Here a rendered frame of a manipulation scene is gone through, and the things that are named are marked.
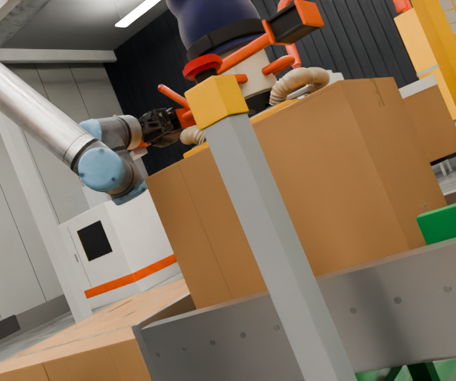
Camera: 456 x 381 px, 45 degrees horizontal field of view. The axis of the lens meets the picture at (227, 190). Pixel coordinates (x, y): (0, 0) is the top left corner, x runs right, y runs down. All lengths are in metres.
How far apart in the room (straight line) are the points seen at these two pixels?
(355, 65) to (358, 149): 11.30
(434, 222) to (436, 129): 1.85
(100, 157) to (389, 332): 0.67
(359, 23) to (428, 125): 9.66
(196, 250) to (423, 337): 0.62
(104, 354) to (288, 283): 1.00
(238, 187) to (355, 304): 0.34
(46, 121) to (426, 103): 2.09
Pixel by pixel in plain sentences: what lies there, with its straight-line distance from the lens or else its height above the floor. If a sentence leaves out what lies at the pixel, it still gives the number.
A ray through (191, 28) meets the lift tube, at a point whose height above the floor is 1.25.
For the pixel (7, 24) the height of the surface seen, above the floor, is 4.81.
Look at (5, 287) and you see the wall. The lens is 12.45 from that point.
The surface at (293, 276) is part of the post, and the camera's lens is 0.89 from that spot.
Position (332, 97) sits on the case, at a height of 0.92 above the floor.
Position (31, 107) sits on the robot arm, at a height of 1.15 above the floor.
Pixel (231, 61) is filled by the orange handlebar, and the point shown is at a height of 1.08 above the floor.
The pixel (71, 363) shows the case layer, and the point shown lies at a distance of 1.94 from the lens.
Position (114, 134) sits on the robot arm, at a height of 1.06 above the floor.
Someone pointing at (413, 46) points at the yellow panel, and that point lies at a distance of 8.76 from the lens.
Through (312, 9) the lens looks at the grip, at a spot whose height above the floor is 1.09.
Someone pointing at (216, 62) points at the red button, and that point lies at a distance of 0.93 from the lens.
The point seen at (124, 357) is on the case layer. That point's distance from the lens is 1.74.
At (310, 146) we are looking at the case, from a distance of 1.20.
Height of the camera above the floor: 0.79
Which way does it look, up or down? 2 degrees up
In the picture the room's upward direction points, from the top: 22 degrees counter-clockwise
